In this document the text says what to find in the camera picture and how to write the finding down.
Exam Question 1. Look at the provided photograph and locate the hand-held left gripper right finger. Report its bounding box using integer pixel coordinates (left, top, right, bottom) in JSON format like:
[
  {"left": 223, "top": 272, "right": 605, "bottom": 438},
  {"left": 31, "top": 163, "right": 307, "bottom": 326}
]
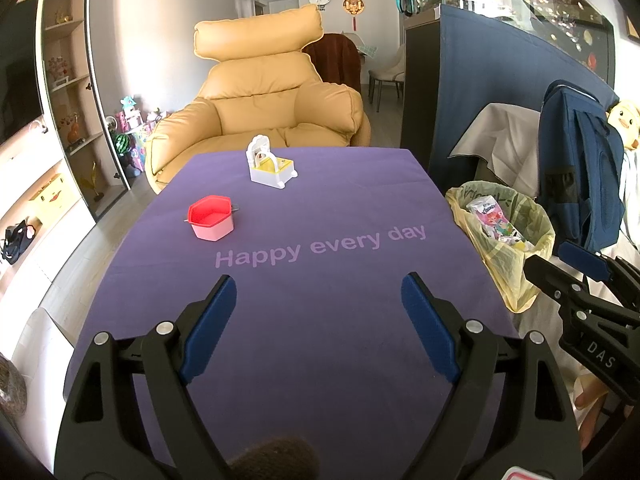
[{"left": 401, "top": 272, "right": 585, "bottom": 480}]

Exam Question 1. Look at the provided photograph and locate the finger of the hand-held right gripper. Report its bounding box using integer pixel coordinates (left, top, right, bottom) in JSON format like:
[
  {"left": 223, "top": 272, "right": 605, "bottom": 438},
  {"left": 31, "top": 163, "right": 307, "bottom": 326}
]
[
  {"left": 523, "top": 254, "right": 596, "bottom": 311},
  {"left": 557, "top": 240, "right": 640, "bottom": 291}
]

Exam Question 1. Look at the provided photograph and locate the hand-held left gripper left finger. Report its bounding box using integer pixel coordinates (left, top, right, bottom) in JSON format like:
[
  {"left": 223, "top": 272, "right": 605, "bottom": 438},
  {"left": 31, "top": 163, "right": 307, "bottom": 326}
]
[{"left": 54, "top": 274, "right": 238, "bottom": 480}]

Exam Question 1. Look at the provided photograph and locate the yellow plastic bin bag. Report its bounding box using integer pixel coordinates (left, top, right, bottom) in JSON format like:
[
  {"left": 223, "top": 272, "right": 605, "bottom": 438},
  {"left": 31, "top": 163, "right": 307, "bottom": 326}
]
[{"left": 445, "top": 181, "right": 556, "bottom": 313}]

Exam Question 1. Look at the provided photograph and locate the pink cartoon wrapper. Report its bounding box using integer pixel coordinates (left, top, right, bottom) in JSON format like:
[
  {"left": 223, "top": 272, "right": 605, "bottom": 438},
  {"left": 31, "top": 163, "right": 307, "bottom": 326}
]
[{"left": 466, "top": 197, "right": 523, "bottom": 246}]

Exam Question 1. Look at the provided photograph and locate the person's right hand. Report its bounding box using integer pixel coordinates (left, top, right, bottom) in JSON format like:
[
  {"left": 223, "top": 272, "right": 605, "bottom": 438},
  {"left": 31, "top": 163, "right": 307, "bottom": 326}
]
[{"left": 574, "top": 377, "right": 608, "bottom": 441}]

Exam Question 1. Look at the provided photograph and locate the white fabric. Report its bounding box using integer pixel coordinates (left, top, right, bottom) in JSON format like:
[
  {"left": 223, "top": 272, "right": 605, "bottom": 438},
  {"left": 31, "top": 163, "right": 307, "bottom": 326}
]
[{"left": 515, "top": 240, "right": 640, "bottom": 461}]

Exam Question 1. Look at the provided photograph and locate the blue backpack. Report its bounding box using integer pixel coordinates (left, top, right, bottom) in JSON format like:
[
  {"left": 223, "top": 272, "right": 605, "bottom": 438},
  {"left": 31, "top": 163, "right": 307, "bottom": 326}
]
[{"left": 539, "top": 80, "right": 628, "bottom": 256}]

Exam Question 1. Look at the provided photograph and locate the pink hexagonal container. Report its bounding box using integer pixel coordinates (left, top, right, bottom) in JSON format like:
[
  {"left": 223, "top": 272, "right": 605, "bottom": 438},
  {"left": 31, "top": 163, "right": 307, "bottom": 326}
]
[{"left": 186, "top": 195, "right": 237, "bottom": 242}]

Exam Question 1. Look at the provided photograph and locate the beige cloth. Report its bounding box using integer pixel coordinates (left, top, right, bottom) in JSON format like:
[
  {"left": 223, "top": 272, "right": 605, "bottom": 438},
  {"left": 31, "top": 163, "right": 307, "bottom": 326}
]
[{"left": 450, "top": 103, "right": 543, "bottom": 196}]

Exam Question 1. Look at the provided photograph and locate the yellow duck plush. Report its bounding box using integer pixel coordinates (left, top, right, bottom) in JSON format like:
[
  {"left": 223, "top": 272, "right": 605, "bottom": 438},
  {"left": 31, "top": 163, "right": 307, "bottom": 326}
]
[{"left": 606, "top": 100, "right": 640, "bottom": 150}]

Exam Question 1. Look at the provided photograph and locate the white and yellow toy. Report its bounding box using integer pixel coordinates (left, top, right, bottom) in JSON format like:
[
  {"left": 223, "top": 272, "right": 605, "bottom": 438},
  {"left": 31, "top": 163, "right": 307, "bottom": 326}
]
[{"left": 246, "top": 134, "right": 299, "bottom": 190}]

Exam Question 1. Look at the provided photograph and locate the white low console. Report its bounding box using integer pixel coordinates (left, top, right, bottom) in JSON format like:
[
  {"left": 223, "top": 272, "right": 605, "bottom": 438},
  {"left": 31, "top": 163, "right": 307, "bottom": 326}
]
[{"left": 0, "top": 125, "right": 96, "bottom": 306}]

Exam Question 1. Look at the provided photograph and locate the brown fuzzy object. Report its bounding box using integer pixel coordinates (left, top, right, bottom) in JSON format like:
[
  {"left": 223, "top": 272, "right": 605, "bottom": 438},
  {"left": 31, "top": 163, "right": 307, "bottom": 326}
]
[{"left": 0, "top": 352, "right": 27, "bottom": 416}]

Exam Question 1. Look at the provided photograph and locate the yellow box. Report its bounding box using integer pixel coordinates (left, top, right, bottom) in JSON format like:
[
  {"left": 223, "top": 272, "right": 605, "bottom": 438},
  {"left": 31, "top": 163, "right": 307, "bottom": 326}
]
[{"left": 27, "top": 172, "right": 81, "bottom": 218}]

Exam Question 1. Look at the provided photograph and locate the black bag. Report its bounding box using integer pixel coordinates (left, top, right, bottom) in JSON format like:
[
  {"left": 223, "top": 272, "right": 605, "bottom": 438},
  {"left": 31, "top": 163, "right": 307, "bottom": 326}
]
[{"left": 1, "top": 220, "right": 37, "bottom": 266}]

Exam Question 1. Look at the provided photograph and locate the blue partition cloth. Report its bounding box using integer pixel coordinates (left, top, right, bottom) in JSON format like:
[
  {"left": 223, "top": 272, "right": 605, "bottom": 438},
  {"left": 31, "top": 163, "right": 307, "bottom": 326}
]
[{"left": 436, "top": 4, "right": 617, "bottom": 201}]

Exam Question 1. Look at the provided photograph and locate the dark wooden cabinet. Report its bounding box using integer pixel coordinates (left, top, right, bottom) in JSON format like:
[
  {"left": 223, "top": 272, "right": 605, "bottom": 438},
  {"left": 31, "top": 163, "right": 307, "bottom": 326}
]
[{"left": 404, "top": 22, "right": 441, "bottom": 181}]

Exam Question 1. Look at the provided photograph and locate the pastel toy castle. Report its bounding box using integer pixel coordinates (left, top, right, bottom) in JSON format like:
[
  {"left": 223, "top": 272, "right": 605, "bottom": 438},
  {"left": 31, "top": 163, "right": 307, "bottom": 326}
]
[{"left": 116, "top": 95, "right": 146, "bottom": 133}]

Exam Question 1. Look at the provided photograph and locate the yellow leather armchair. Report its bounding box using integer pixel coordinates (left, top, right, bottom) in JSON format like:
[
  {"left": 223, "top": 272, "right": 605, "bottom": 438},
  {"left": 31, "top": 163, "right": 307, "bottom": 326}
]
[{"left": 145, "top": 4, "right": 372, "bottom": 193}]

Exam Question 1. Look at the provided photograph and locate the beige dining chair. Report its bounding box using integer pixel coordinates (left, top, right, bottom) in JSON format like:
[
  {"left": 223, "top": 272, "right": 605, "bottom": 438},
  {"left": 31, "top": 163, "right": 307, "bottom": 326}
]
[{"left": 369, "top": 44, "right": 407, "bottom": 111}]

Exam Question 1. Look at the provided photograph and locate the table with red cloth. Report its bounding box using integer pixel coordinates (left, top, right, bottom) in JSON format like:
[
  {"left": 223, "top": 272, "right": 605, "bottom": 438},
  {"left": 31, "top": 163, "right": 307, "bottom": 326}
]
[{"left": 304, "top": 33, "right": 362, "bottom": 92}]

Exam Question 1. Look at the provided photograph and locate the glass door shelf cabinet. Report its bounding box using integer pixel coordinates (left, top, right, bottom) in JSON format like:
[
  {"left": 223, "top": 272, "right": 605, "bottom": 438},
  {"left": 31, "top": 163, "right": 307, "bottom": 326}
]
[{"left": 37, "top": 0, "right": 132, "bottom": 221}]

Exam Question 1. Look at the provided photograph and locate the black television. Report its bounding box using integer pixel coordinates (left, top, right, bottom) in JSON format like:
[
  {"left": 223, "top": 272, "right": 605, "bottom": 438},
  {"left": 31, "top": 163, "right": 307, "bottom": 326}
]
[{"left": 0, "top": 0, "right": 43, "bottom": 146}]

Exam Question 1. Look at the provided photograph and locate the gold and red knot ornament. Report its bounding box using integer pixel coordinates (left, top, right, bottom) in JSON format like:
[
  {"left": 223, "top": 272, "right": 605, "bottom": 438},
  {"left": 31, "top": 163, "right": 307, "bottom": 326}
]
[{"left": 342, "top": 0, "right": 365, "bottom": 33}]

